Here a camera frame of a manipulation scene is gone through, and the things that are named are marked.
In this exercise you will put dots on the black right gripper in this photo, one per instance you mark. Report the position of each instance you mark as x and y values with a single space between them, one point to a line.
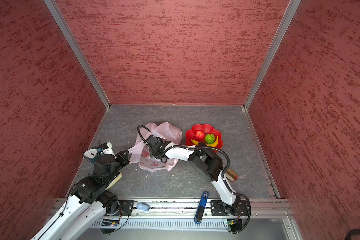
152 152

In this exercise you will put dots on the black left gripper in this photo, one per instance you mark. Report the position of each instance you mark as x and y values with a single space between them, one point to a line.
125 159

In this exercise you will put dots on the pink plastic bag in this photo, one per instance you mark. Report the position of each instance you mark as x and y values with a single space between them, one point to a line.
148 151

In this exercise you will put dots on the red fake apple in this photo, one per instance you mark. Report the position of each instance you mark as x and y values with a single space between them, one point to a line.
200 136

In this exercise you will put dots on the green fake fruit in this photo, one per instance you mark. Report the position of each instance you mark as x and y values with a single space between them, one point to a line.
210 139

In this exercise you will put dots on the yellow fake banana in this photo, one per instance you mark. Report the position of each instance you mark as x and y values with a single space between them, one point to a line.
215 144

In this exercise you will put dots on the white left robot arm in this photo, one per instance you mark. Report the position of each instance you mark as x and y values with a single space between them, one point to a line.
90 198

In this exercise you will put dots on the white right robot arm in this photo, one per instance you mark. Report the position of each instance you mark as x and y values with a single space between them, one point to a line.
210 163

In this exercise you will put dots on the yellow calculator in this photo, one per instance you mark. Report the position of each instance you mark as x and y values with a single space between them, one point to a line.
115 180

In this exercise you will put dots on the green alarm clock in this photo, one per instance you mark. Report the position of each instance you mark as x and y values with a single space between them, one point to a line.
93 154

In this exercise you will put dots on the red flower-shaped plastic plate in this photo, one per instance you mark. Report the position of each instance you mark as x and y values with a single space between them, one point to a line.
205 134

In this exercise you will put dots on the small light blue object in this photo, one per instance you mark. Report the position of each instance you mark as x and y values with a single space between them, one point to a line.
143 207

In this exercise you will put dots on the plaid glasses case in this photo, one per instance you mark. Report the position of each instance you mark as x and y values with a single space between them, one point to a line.
231 175

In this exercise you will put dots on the blue black handheld device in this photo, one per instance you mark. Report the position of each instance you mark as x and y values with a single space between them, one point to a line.
201 208

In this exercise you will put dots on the left back corner aluminium profile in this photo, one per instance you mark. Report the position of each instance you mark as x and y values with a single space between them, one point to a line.
69 36

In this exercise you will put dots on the corner aluminium profile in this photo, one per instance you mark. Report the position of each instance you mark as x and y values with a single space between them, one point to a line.
69 36
279 35

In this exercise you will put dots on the right back corner aluminium profile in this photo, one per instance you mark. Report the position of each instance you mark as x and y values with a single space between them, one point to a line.
279 35

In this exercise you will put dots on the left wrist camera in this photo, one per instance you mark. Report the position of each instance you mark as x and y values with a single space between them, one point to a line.
105 149

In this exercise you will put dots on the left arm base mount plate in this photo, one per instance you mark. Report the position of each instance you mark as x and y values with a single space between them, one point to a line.
124 208

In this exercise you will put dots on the front aluminium rail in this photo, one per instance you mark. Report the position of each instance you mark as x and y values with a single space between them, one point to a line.
186 209

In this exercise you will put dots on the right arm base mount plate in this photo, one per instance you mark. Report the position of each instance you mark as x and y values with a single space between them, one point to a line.
238 208

